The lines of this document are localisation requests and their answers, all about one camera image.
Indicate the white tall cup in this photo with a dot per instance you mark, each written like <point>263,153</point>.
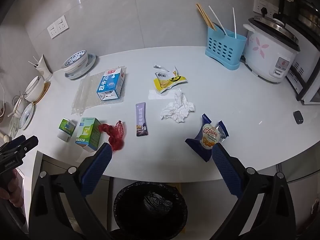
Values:
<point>43,68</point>

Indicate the small green white box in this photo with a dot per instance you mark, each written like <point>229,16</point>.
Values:
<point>65,128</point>

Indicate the white flowered rice cooker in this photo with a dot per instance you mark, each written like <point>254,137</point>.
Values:
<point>267,52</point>

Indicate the yellow snack wrapper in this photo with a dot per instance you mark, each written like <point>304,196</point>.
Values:
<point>167,82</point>

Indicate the steel pot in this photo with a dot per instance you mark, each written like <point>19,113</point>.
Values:
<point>310,13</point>

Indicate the wooden chopstick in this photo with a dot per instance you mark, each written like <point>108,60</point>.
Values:
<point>207,15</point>
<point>203,16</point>

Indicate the red mesh net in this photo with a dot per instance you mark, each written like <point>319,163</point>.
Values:
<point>116,135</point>

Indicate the small black object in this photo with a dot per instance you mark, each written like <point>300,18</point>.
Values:
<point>298,117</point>

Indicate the purple sachet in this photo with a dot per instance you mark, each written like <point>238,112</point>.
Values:
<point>141,120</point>

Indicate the green drink carton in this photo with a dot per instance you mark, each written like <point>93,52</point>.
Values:
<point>87,132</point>

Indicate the black bin with bag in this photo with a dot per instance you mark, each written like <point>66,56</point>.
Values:
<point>150,212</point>

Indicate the blue striped plate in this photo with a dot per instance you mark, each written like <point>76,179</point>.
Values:
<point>26,116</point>

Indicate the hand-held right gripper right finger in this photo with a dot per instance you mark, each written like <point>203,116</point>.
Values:
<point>226,170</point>

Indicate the round wooden board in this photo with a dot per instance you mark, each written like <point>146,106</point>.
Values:
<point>43,92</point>

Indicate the blue patterned bowl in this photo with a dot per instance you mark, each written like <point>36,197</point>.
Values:
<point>75,61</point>

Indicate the blue plastic utensil holder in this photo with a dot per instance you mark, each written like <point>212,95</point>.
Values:
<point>223,50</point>

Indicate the blue cookie packet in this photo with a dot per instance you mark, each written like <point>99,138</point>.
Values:
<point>208,137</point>

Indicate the crumpled white tissue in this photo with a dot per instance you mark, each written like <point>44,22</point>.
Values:
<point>177,110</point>

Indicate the blue milk carton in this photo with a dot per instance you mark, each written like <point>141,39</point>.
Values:
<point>110,85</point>

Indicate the black power plug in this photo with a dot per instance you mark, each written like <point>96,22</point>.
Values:
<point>264,11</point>

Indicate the white wall socket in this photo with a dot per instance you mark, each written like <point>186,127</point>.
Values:
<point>258,3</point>
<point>273,7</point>
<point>53,30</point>
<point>62,23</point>

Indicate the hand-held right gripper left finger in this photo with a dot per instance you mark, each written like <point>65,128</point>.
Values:
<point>98,163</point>

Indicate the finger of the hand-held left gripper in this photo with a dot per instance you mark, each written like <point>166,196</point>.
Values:
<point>27,145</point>
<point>13,141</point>

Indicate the person's left hand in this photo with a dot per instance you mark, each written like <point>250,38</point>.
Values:
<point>17,190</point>

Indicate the white toaster oven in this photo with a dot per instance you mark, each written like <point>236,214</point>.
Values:
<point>307,85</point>

